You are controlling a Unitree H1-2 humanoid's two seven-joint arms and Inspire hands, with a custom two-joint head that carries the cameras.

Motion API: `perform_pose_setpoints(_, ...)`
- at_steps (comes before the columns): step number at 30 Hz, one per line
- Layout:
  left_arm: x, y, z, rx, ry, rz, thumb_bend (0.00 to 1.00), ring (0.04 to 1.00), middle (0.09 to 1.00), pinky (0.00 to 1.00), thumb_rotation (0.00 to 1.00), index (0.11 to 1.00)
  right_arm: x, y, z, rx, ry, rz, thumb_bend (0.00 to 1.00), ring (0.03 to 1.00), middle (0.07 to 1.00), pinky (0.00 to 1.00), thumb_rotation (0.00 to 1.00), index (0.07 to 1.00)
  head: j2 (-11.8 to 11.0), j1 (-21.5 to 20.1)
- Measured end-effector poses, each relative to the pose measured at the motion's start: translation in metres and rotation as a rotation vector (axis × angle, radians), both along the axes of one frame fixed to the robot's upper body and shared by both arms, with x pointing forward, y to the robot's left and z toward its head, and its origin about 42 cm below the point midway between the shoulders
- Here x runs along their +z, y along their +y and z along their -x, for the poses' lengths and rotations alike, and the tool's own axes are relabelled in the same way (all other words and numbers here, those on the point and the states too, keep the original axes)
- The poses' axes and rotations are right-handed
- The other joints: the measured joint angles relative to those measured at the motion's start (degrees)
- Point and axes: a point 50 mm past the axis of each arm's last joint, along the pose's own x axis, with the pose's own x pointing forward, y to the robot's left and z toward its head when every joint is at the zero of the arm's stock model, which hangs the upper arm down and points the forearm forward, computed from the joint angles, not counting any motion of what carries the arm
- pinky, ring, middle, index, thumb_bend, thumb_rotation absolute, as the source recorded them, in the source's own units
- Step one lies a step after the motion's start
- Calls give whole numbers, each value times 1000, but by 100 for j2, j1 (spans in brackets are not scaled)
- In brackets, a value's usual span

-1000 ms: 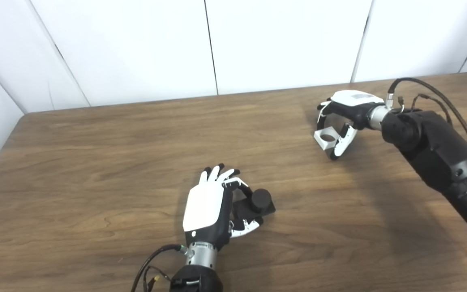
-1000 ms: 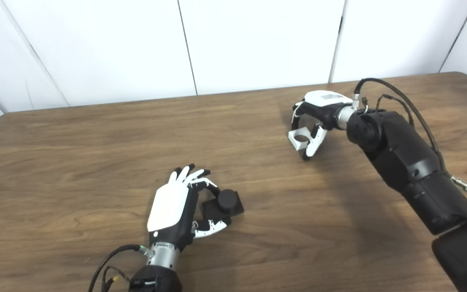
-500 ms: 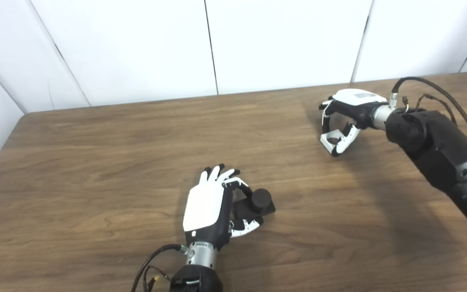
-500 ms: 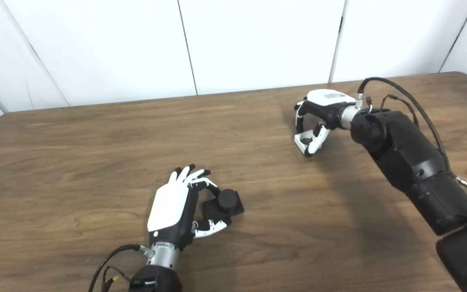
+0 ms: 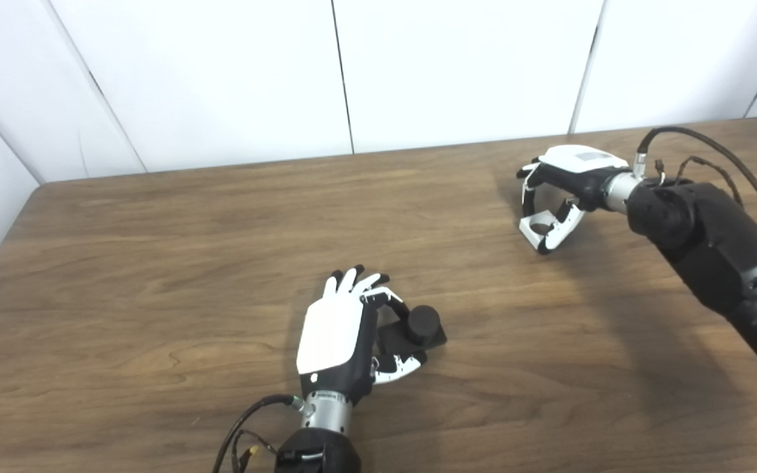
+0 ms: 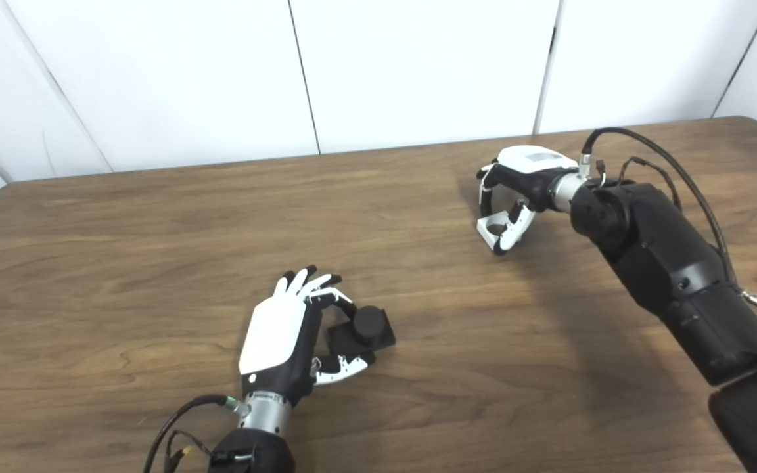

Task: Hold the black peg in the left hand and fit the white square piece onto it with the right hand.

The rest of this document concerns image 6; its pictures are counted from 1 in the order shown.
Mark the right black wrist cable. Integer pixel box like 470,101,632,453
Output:
579,127,757,318

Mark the left thin wire bundle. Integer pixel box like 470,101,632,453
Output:
165,430,215,473

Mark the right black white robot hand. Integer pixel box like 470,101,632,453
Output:
476,145,580,256

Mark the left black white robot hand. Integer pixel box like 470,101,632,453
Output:
239,265,377,407

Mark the black peg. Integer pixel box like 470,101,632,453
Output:
326,306,397,359

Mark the right thin wire bundle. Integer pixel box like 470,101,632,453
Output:
594,156,683,212

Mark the thin wire bundle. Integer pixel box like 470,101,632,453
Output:
594,156,683,212
165,430,215,473

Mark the white square piece with hole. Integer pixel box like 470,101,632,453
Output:
476,214,517,253

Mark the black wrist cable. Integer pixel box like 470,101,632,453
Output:
143,394,249,473
579,127,757,318

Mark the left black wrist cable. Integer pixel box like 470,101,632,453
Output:
143,394,249,473

